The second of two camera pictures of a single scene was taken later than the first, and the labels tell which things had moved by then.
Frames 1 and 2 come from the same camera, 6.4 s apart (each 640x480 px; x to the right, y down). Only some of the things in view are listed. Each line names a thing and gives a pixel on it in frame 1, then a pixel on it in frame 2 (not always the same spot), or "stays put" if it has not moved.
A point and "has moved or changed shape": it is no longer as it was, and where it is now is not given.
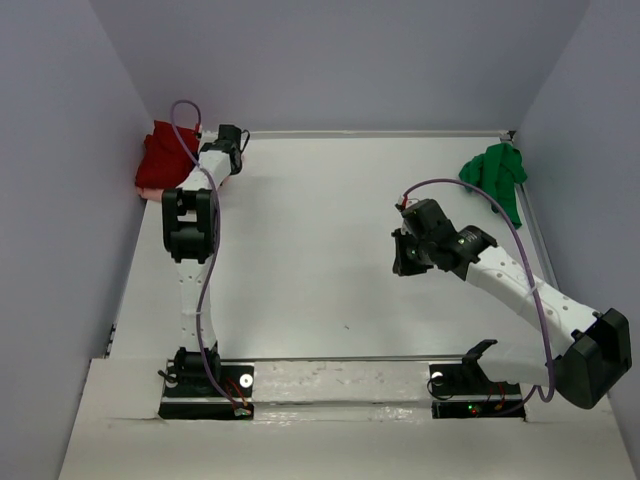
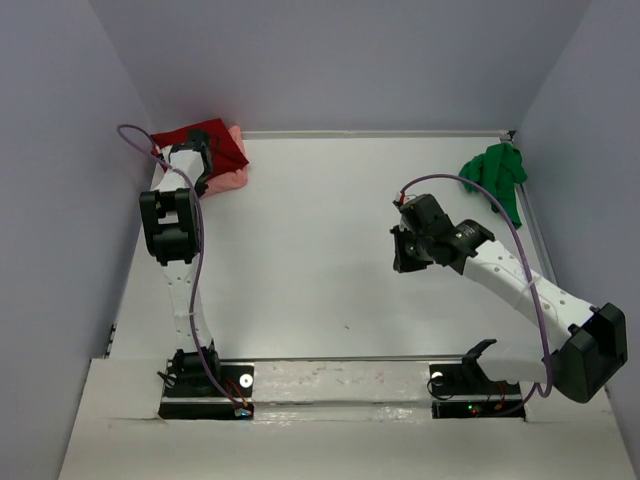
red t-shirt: (165, 161) has moved or changed shape
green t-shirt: (496, 173) stays put
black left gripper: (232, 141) -> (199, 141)
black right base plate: (466, 391) stays put
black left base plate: (189, 392) stays put
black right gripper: (402, 265) stays put
